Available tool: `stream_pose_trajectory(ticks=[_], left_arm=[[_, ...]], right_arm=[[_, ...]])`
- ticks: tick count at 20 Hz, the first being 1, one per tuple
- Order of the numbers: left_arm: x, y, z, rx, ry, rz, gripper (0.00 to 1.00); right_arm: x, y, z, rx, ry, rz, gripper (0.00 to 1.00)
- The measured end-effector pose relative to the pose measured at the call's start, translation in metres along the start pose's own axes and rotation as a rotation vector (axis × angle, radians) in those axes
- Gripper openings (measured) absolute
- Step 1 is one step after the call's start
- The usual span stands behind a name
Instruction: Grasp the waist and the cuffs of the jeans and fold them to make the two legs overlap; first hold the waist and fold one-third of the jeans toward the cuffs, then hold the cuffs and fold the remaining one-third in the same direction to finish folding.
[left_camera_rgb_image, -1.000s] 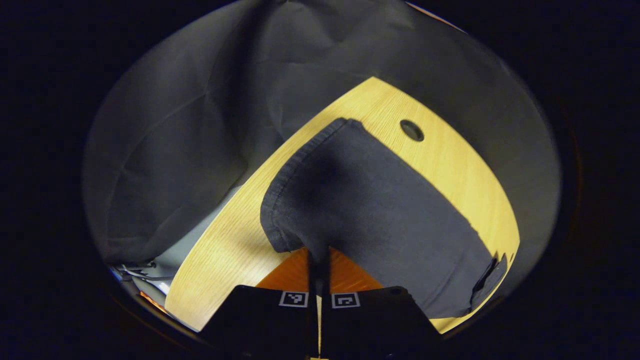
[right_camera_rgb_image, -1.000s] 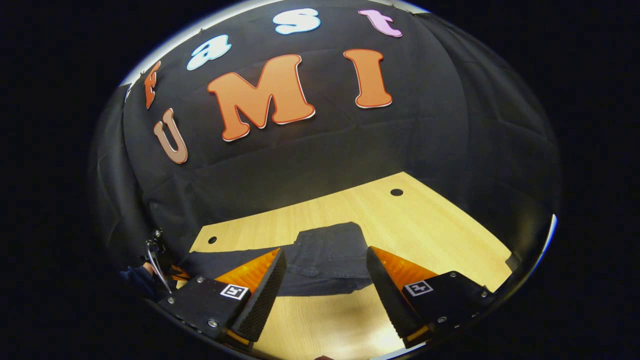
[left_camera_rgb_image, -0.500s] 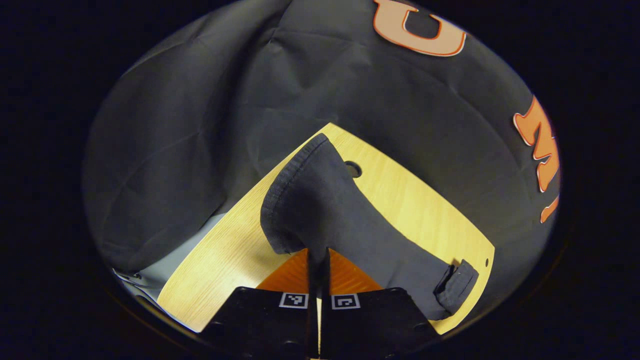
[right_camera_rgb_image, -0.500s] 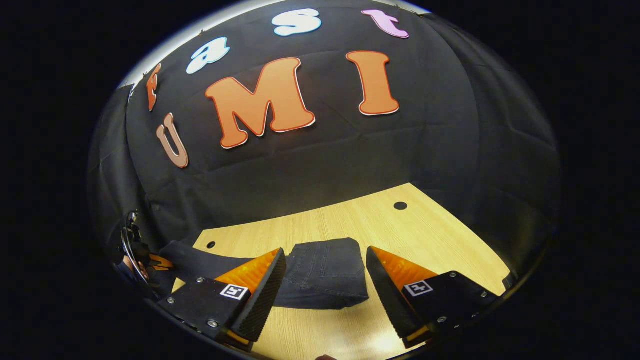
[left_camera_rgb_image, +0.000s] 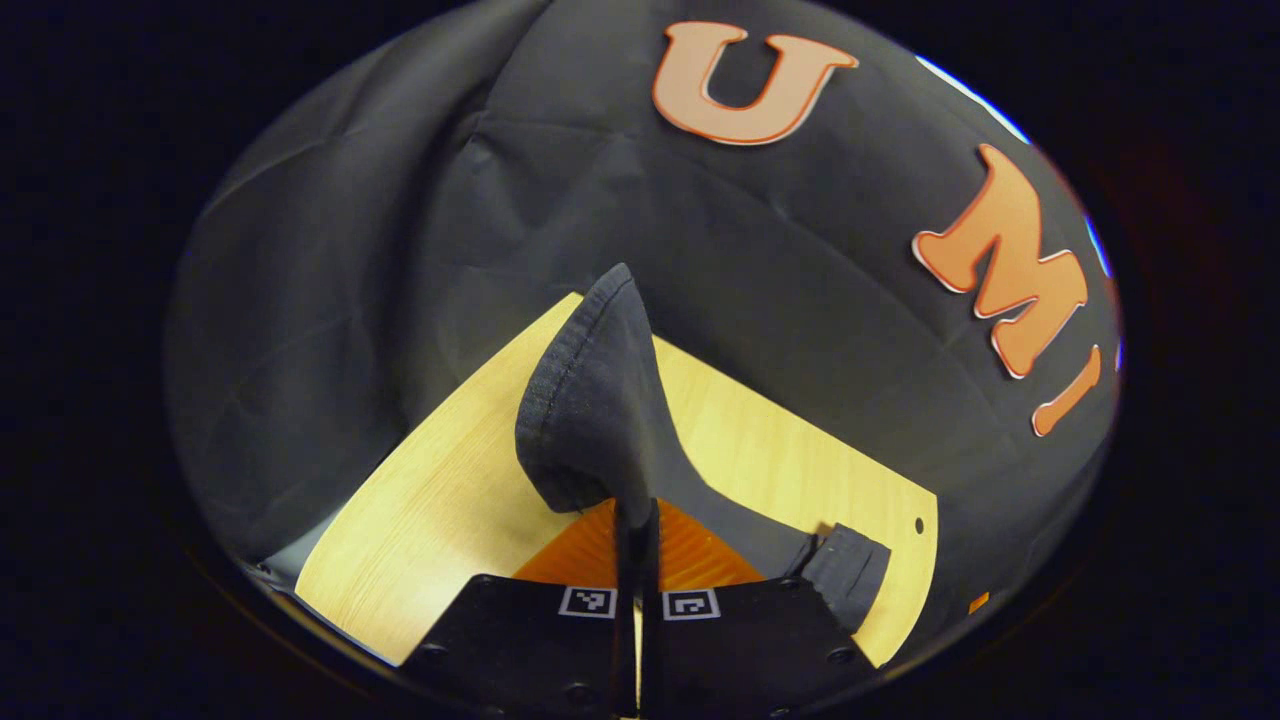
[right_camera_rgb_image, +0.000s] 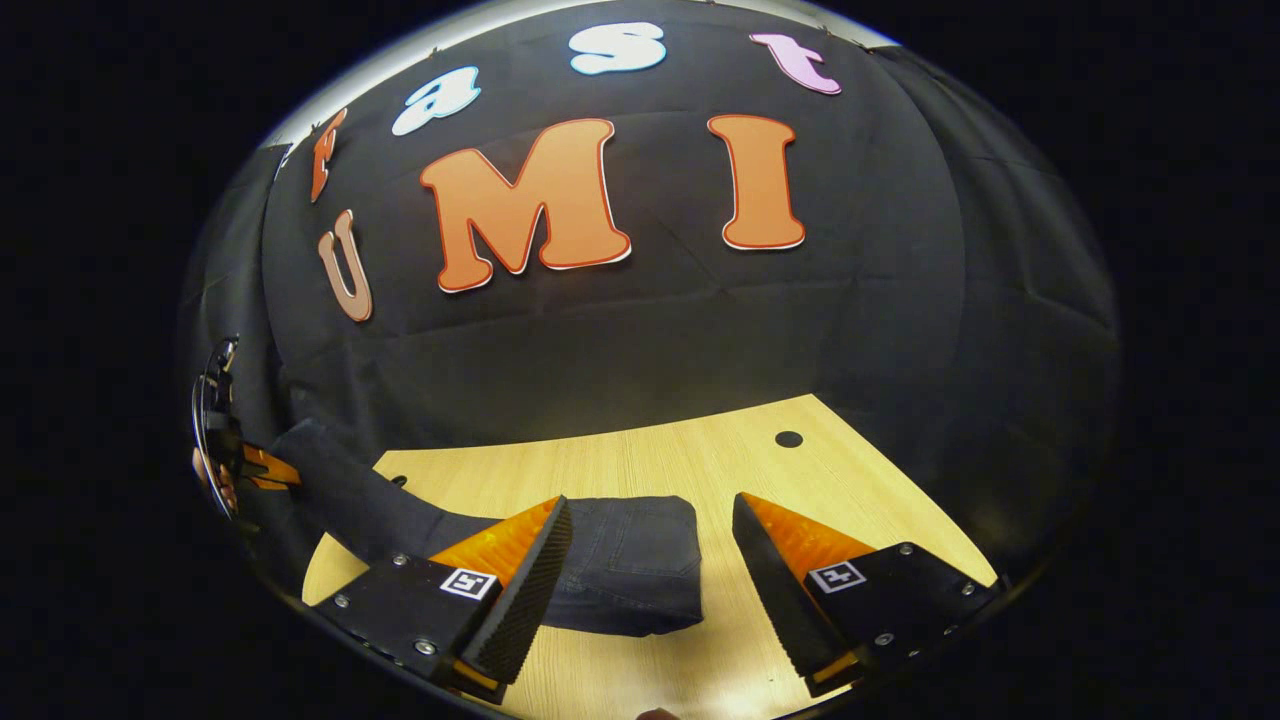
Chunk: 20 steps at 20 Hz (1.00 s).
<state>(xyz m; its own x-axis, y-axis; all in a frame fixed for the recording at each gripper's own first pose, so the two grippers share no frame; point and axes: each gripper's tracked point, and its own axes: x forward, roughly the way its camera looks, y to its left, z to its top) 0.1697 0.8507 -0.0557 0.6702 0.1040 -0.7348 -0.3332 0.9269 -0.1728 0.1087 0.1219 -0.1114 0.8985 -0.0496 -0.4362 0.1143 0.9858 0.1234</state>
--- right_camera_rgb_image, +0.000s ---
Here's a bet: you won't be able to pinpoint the black backdrop cloth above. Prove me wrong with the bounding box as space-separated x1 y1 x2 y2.
175 0 1121 601

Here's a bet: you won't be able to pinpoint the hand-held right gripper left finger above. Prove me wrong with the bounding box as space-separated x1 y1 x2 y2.
312 495 574 706

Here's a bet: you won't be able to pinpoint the dark grey jeans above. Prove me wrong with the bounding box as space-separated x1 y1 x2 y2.
268 418 706 638

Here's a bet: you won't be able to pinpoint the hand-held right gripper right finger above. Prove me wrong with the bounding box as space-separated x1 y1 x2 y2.
732 492 1001 701

